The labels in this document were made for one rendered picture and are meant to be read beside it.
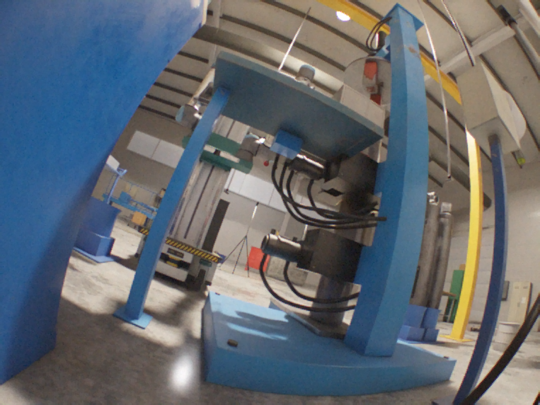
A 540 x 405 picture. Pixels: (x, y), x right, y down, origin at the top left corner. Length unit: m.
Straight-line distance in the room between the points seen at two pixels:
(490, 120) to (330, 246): 0.97
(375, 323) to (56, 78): 1.12
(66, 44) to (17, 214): 0.23
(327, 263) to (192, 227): 1.38
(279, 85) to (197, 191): 1.47
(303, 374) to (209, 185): 1.82
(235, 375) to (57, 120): 0.69
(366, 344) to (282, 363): 0.42
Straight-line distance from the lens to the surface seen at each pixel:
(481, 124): 1.26
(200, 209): 2.16
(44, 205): 0.42
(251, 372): 0.71
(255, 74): 0.96
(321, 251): 1.08
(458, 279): 8.62
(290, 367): 0.74
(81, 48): 0.38
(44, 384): 0.55
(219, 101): 1.05
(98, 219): 1.73
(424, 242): 2.69
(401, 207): 1.08
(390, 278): 1.02
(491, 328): 1.05
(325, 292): 1.41
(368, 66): 2.09
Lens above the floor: 0.37
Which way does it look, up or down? 15 degrees up
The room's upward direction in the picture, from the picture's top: 19 degrees clockwise
